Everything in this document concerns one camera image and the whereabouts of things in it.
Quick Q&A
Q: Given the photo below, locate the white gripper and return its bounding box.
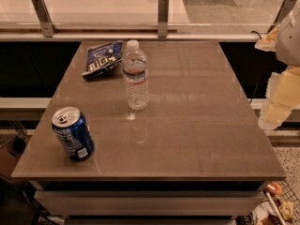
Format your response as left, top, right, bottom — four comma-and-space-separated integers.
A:
255, 7, 300, 130

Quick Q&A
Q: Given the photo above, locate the blue pepsi can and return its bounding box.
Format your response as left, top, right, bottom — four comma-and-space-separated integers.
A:
52, 107, 94, 160

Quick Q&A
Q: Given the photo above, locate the clear plastic water bottle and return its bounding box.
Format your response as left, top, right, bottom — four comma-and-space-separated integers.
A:
122, 39, 149, 111

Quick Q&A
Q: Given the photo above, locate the blue chip bag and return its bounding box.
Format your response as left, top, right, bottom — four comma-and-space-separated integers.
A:
82, 40, 123, 80

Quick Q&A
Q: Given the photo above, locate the glass railing panel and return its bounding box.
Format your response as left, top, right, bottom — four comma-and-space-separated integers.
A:
0, 0, 300, 34

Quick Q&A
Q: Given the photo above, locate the black cable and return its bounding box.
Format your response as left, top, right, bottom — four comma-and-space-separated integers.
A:
248, 30, 264, 104

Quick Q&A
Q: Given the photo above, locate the right metal railing bracket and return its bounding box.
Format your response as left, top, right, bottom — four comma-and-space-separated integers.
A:
268, 0, 297, 32

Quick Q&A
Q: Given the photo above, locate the metal railing bracket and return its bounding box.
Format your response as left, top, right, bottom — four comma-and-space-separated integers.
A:
268, 0, 297, 32
31, 0, 56, 38
157, 0, 169, 38

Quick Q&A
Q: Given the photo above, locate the middle metal railing bracket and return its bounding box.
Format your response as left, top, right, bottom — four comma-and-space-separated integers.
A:
157, 0, 169, 38

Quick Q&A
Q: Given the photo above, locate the wire basket with snacks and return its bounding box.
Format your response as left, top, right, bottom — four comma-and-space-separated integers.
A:
250, 181, 300, 225

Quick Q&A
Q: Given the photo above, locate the left metal railing bracket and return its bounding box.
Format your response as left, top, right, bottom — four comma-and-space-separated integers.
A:
31, 0, 56, 38

